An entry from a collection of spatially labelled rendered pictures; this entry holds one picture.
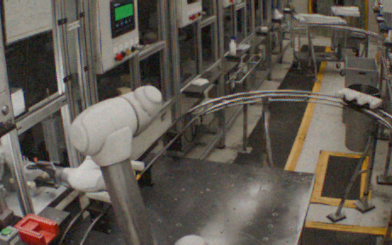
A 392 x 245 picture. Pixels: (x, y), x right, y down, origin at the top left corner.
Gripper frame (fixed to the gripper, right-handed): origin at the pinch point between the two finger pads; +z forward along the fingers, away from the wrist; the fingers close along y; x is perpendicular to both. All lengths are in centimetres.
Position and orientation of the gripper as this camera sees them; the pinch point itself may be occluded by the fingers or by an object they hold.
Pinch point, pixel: (33, 172)
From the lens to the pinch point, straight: 212.0
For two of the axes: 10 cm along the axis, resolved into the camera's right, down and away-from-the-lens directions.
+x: -3.5, 3.7, -8.6
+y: -1.1, -9.3, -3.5
